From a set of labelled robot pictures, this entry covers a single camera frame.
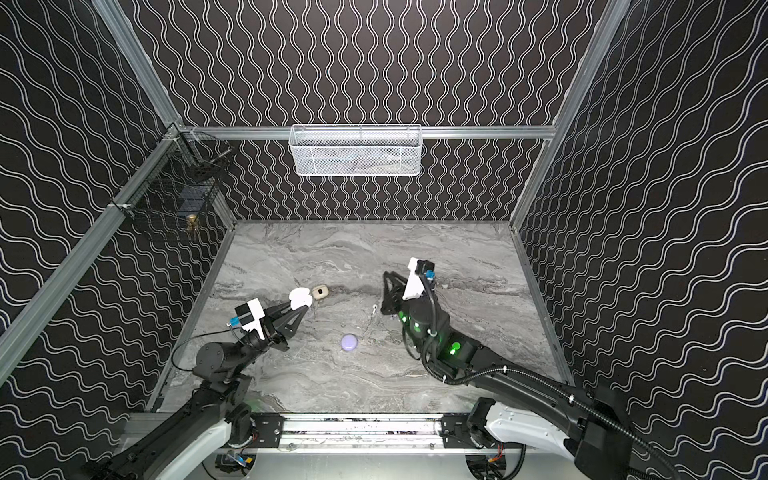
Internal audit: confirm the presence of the beige earbud charging case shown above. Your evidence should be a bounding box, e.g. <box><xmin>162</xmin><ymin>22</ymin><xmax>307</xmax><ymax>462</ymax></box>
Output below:
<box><xmin>311</xmin><ymin>284</ymin><xmax>330</xmax><ymax>301</ymax></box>

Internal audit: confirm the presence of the white round charging case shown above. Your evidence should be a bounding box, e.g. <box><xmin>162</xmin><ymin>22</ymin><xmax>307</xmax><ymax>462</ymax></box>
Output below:
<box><xmin>289</xmin><ymin>287</ymin><xmax>314</xmax><ymax>310</ymax></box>

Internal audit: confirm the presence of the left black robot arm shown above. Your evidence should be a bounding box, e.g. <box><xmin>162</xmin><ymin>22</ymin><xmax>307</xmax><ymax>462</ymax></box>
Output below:
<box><xmin>73</xmin><ymin>301</ymin><xmax>311</xmax><ymax>479</ymax></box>

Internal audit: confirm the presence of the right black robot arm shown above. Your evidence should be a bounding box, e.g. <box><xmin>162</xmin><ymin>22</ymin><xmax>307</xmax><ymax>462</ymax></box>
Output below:
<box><xmin>381</xmin><ymin>270</ymin><xmax>681</xmax><ymax>479</ymax></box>

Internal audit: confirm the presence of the purple round charging case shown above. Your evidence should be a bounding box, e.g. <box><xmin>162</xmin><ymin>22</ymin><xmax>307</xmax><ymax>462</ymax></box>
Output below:
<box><xmin>340</xmin><ymin>333</ymin><xmax>359</xmax><ymax>352</ymax></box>

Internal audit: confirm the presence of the brass object in basket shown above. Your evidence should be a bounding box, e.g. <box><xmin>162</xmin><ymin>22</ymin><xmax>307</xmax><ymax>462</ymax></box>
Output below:
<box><xmin>186</xmin><ymin>214</ymin><xmax>199</xmax><ymax>233</ymax></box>

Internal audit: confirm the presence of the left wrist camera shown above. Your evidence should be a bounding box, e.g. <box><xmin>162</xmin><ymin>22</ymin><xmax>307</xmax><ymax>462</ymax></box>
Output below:
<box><xmin>228</xmin><ymin>298</ymin><xmax>266</xmax><ymax>340</ymax></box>

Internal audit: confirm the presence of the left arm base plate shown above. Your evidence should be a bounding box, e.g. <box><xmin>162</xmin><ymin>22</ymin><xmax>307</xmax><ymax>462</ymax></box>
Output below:
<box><xmin>244</xmin><ymin>413</ymin><xmax>286</xmax><ymax>449</ymax></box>

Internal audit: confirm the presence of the white mesh wall basket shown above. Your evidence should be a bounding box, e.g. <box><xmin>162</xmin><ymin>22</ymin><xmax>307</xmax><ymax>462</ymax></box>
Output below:
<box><xmin>288</xmin><ymin>124</ymin><xmax>424</xmax><ymax>177</ymax></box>

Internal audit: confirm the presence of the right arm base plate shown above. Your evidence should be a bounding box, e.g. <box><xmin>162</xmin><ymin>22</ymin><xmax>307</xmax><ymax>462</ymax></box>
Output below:
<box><xmin>439</xmin><ymin>414</ymin><xmax>498</xmax><ymax>449</ymax></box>

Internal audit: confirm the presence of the black wire wall basket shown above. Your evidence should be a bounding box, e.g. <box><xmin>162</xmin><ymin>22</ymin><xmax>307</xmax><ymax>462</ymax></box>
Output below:
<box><xmin>118</xmin><ymin>132</ymin><xmax>233</xmax><ymax>244</ymax></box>

